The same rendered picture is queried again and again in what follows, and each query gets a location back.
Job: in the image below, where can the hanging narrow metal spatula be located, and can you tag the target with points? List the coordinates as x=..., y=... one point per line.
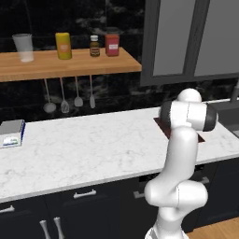
x=92, y=100

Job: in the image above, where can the grey window frame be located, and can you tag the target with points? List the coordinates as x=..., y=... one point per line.
x=189, y=40

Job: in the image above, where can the wooden wall shelf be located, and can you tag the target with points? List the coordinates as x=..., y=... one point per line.
x=62, y=63

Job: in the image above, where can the dark red cutting board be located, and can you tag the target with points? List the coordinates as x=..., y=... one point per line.
x=165, y=126

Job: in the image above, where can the grey tap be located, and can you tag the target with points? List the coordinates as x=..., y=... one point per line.
x=235, y=91

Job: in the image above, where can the brown glass bottle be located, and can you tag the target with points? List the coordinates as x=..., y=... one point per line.
x=94, y=46

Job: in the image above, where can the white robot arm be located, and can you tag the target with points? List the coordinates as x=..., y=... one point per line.
x=182, y=161

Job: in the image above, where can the yellow canister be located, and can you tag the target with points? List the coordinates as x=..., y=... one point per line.
x=63, y=46

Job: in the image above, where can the red jar with label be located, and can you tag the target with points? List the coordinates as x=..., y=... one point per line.
x=112, y=44

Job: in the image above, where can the dark cupboard door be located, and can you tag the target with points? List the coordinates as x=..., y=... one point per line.
x=21, y=227
x=93, y=222
x=222, y=189

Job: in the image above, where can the clear plastic cup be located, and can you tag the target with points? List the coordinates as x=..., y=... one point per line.
x=24, y=46

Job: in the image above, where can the white and blue box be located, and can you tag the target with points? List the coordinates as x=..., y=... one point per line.
x=11, y=133

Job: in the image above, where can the hanging metal ladle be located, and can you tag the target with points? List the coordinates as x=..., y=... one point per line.
x=49, y=105

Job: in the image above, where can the black dishwasher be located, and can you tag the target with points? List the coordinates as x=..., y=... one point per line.
x=137, y=205

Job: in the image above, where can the hanging metal whisk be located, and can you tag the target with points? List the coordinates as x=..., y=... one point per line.
x=64, y=105

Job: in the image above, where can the dark drawer front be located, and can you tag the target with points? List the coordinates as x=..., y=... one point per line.
x=90, y=196
x=21, y=211

